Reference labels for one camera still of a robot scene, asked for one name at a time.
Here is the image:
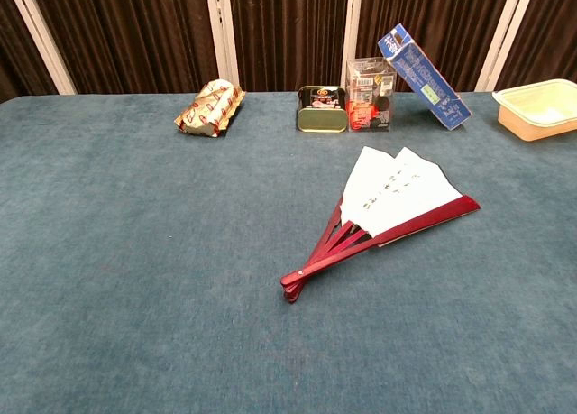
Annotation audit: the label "blue velvet table cloth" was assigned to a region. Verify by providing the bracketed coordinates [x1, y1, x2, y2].
[0, 91, 577, 414]

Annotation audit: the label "cream plastic food container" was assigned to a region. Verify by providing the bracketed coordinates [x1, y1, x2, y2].
[491, 78, 577, 143]

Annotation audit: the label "red ribbed paper folding fan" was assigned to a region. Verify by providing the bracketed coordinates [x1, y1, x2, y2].
[279, 145, 481, 305]

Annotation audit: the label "clear plastic box red contents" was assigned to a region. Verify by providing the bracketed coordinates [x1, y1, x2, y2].
[345, 56, 398, 133]

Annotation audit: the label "gold red snack package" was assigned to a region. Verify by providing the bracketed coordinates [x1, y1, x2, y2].
[174, 78, 247, 139]

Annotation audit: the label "gold black meat tin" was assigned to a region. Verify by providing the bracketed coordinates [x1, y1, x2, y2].
[295, 85, 352, 133]

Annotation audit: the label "dark brown curtain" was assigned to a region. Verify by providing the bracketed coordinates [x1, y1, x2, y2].
[0, 0, 577, 104]

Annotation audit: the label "blue cardboard box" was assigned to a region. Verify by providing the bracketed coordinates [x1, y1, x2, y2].
[377, 23, 473, 132]

